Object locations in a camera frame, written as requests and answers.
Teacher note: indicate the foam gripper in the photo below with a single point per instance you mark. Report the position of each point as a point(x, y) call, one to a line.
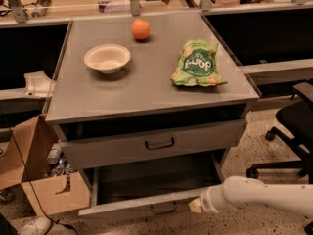
point(206, 202)

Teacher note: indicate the grey drawer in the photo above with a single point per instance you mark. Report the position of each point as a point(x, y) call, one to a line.
point(149, 188)
point(149, 145)

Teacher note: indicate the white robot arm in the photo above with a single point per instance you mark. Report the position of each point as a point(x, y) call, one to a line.
point(238, 192)

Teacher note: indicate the grey top drawer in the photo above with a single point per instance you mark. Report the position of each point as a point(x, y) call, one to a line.
point(149, 145)

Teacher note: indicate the grey drawer cabinet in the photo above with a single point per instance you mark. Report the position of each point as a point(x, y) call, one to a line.
point(141, 97)

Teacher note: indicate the black office chair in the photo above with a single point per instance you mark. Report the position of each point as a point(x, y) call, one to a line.
point(297, 118)

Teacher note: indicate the green chip bag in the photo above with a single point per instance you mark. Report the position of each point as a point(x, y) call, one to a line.
point(197, 65)

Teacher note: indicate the clear plastic bottle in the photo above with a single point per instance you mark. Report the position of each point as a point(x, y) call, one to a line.
point(54, 154)

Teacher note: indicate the white shoe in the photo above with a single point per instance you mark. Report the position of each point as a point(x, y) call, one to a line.
point(39, 226)

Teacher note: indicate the white paper bowl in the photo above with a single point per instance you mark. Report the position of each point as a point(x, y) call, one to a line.
point(107, 59)

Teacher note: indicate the brown cardboard box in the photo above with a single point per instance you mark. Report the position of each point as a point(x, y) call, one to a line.
point(25, 163)

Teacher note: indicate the orange fruit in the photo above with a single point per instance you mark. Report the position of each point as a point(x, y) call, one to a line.
point(140, 29)

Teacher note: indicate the white curved plastic part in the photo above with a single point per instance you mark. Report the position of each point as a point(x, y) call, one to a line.
point(38, 84)

